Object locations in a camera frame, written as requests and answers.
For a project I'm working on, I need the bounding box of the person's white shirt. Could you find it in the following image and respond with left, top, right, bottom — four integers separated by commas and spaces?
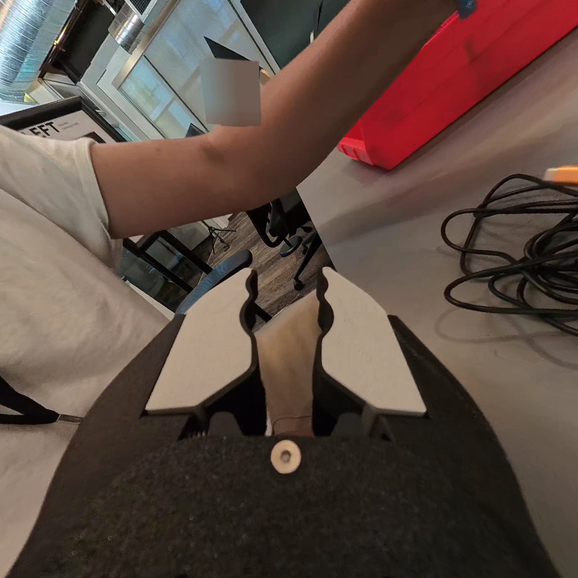
0, 124, 181, 542

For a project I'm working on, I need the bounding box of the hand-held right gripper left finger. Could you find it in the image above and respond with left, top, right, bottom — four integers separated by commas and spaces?
144, 269, 267, 436

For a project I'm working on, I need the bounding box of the black usb cable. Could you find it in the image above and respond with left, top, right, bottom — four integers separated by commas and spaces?
442, 174, 578, 337

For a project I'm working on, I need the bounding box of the black tripod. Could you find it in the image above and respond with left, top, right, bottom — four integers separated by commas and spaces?
207, 225, 236, 252

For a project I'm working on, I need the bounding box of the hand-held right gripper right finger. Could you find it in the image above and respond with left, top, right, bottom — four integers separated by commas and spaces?
314, 267, 427, 436

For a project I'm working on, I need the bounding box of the ceiling vent grille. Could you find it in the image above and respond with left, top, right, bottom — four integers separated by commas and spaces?
124, 0, 160, 21

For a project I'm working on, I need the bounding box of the red plastic bin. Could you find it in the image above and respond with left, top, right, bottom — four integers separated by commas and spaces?
338, 0, 578, 171

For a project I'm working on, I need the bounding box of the marker sign on stand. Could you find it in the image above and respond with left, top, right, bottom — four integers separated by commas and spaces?
0, 96, 128, 145

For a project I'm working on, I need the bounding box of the round silver ventilation duct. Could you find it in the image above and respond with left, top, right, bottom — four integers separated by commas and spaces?
0, 0, 77, 102

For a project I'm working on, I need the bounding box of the person's left forearm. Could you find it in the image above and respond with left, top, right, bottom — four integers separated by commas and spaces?
90, 0, 466, 240

